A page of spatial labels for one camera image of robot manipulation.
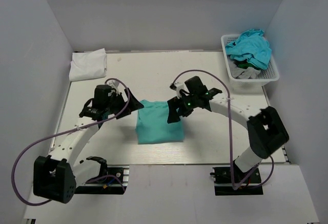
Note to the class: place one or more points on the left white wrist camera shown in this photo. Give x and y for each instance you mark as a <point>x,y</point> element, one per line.
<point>114,84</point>

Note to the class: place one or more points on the white plastic basket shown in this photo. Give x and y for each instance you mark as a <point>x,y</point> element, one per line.
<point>271,74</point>

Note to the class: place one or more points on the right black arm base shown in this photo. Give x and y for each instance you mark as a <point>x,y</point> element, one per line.
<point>223,184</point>

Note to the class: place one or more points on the blue t shirt in basket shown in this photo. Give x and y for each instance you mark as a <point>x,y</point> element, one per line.
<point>250,47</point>

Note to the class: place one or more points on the dark clothes in basket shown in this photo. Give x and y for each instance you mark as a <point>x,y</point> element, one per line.
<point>244,64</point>

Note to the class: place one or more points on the folded white t shirt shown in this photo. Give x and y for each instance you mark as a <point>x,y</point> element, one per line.
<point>88,65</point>

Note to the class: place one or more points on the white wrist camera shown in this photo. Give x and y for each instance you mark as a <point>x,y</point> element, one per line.
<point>114,84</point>
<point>179,88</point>

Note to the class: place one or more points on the green t shirt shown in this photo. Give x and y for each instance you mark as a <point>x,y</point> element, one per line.
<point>152,126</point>

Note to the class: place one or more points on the grey white clothes in basket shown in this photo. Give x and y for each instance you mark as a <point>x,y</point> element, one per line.
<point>240,73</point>

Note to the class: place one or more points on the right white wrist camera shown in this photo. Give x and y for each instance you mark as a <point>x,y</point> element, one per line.
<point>179,88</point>

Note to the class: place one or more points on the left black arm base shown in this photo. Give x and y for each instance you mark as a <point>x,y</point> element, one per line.
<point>112,185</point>

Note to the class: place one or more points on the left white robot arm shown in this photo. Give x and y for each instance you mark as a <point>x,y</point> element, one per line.
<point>57,175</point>

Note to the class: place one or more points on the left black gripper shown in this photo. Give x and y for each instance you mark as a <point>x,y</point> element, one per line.
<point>132,104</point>

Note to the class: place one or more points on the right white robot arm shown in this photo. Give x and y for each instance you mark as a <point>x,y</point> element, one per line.
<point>266,130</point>

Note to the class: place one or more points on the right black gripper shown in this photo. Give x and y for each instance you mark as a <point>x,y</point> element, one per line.
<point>175,104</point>

